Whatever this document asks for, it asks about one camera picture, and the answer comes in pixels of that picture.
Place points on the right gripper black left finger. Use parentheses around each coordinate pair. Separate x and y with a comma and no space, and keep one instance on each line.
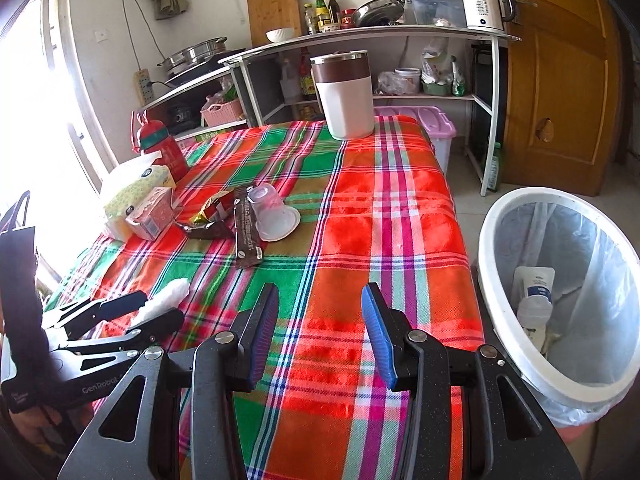
(228,362)

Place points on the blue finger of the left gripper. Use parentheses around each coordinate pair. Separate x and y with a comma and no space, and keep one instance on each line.
(73,320)

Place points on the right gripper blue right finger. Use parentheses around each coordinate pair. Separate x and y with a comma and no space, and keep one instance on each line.
(408,359)

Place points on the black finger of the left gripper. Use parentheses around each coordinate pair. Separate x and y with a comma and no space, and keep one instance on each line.
(138,337)

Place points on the clear plastic wrap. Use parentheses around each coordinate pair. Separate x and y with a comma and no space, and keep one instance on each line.
(170,296)

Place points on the brown coffee stick packet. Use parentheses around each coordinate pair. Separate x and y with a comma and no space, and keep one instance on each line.
(248,245)

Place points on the white yogurt cup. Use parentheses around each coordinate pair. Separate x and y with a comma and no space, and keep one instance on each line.
(532,300)

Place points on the clear plastic cup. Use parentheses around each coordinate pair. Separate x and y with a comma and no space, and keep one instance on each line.
(275,220)

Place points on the white trash bin with bag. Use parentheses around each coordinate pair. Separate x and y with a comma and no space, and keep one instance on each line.
(590,357)

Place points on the white metal kitchen shelf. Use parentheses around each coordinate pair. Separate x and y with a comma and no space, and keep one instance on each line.
(236,66)

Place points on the person's left hand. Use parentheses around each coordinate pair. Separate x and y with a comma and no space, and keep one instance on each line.
(31,423)

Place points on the strawberry milk carton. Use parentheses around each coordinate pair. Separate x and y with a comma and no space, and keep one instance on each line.
(154,214)

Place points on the dark brown candy wrapper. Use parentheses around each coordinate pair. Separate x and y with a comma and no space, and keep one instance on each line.
(216,230)

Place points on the yellow snack wrapper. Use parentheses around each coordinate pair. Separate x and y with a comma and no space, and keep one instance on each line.
(216,208)

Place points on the yellow tissue pack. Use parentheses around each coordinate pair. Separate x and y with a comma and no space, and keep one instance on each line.
(126,186)

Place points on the red green plaid tablecloth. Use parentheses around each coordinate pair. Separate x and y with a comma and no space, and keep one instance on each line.
(375,210)

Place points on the red reindeer water bottle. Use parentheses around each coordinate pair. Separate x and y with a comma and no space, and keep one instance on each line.
(151,135)

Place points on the pink plastic basket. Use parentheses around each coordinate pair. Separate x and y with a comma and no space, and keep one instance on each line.
(219,113)

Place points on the purple lid storage box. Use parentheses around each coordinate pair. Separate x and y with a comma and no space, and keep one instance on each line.
(433,121)

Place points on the white power strip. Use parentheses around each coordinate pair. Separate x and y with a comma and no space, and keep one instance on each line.
(143,86)

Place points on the steel steamer pot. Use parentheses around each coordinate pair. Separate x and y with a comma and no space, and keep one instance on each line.
(189,57)

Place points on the white brown thermos jug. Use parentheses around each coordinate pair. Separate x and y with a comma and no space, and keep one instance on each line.
(344,87)

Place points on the white ceramic bowl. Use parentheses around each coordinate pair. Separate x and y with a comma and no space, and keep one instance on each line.
(275,36)

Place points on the wooden cutting board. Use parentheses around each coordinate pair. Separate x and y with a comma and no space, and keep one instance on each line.
(266,15)

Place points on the frying pan with lid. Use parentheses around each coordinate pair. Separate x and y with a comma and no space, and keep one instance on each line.
(378,13)

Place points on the translucent storage box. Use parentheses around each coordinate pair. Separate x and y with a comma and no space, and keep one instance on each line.
(445,13)

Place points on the green sauce bottle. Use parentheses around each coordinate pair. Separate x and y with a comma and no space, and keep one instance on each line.
(323,15)

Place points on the red lid jar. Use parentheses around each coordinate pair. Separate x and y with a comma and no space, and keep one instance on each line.
(347,18)

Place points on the dark soy sauce bottle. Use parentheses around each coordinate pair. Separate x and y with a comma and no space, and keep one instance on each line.
(335,11)

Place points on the white electric kettle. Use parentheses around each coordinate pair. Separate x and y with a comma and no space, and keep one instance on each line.
(489,14)

